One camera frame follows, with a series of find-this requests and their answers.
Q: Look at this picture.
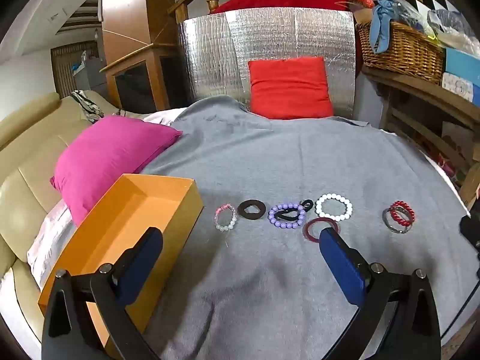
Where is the silver metal bangle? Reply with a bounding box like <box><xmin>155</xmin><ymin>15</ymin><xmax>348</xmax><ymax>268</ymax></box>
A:
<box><xmin>382</xmin><ymin>208</ymin><xmax>409</xmax><ymax>233</ymax></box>

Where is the silver foil insulation panel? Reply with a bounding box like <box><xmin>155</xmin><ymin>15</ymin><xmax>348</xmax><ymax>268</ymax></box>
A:
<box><xmin>178</xmin><ymin>7</ymin><xmax>357</xmax><ymax>119</ymax></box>

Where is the red bead bracelet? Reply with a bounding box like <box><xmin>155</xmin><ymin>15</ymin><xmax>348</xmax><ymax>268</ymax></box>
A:
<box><xmin>390</xmin><ymin>200</ymin><xmax>416</xmax><ymax>229</ymax></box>

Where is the purple bead bracelet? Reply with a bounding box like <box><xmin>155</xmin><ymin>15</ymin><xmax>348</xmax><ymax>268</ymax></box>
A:
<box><xmin>268</xmin><ymin>202</ymin><xmax>306</xmax><ymax>230</ymax></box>

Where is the orange cardboard box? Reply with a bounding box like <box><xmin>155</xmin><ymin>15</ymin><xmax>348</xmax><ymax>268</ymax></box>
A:
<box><xmin>37</xmin><ymin>173</ymin><xmax>204</xmax><ymax>347</ymax></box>

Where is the beige leather sofa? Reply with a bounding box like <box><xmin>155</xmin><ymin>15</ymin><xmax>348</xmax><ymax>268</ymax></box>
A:
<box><xmin>0</xmin><ymin>91</ymin><xmax>151</xmax><ymax>346</ymax></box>

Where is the clear plastic bag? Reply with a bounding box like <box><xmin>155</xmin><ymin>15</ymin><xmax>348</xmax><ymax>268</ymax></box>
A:
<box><xmin>427</xmin><ymin>7</ymin><xmax>477</xmax><ymax>49</ymax></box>

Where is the blue cloth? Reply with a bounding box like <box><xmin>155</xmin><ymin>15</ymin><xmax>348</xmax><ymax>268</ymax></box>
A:
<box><xmin>369</xmin><ymin>0</ymin><xmax>406</xmax><ymax>54</ymax></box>

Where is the white bead bracelet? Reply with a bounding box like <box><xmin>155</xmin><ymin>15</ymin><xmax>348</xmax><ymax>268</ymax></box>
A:
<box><xmin>315</xmin><ymin>193</ymin><xmax>354</xmax><ymax>221</ymax></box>

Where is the black fabric hair ring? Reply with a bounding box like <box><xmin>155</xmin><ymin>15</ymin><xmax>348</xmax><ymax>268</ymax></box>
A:
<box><xmin>237</xmin><ymin>199</ymin><xmax>266</xmax><ymax>220</ymax></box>

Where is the black elastic hair tie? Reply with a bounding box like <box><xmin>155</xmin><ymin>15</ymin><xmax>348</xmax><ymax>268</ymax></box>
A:
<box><xmin>275</xmin><ymin>199</ymin><xmax>314</xmax><ymax>222</ymax></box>

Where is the white folded cloth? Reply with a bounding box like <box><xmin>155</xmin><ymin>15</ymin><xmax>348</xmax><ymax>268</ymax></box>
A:
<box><xmin>26</xmin><ymin>202</ymin><xmax>77</xmax><ymax>291</ymax></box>

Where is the dark red bangle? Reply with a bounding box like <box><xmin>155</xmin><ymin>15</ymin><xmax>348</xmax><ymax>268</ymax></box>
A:
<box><xmin>302</xmin><ymin>217</ymin><xmax>339</xmax><ymax>242</ymax></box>

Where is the wicker basket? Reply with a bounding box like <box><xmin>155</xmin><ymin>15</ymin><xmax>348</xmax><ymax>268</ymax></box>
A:
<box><xmin>355</xmin><ymin>20</ymin><xmax>447</xmax><ymax>85</ymax></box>

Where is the pink and white beaded bracelet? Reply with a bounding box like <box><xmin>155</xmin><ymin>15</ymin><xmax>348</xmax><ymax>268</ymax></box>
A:
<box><xmin>214</xmin><ymin>204</ymin><xmax>238</xmax><ymax>232</ymax></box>

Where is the striped cloth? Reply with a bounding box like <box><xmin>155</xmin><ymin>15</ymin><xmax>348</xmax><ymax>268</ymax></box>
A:
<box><xmin>70</xmin><ymin>90</ymin><xmax>106</xmax><ymax>124</ymax></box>

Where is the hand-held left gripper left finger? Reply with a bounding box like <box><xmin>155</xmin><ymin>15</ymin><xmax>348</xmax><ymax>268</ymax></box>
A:
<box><xmin>41</xmin><ymin>227</ymin><xmax>164</xmax><ymax>360</ymax></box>

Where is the grey blanket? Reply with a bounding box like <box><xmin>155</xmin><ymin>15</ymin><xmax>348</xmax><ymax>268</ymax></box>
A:
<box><xmin>139</xmin><ymin>95</ymin><xmax>471</xmax><ymax>360</ymax></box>

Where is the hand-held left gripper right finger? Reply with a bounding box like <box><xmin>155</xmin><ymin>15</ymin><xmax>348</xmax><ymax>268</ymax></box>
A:
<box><xmin>319</xmin><ymin>227</ymin><xmax>442</xmax><ymax>360</ymax></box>

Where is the wooden shelf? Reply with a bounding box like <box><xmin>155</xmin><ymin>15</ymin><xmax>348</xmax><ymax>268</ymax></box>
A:
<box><xmin>362</xmin><ymin>64</ymin><xmax>480</xmax><ymax>211</ymax></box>

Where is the wooden cabinet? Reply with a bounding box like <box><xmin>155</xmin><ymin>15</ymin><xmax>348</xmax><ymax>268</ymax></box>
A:
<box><xmin>98</xmin><ymin>0</ymin><xmax>188</xmax><ymax>115</ymax></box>

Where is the magenta pillow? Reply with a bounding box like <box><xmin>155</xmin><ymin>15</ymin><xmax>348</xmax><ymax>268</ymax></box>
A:
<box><xmin>50</xmin><ymin>115</ymin><xmax>183</xmax><ymax>226</ymax></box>

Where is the teal cardboard box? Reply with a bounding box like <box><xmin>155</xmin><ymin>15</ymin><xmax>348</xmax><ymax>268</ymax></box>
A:
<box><xmin>444</xmin><ymin>47</ymin><xmax>480</xmax><ymax>106</ymax></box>

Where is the red cushion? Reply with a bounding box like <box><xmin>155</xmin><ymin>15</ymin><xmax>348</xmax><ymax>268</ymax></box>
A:
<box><xmin>247</xmin><ymin>56</ymin><xmax>334</xmax><ymax>119</ymax></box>

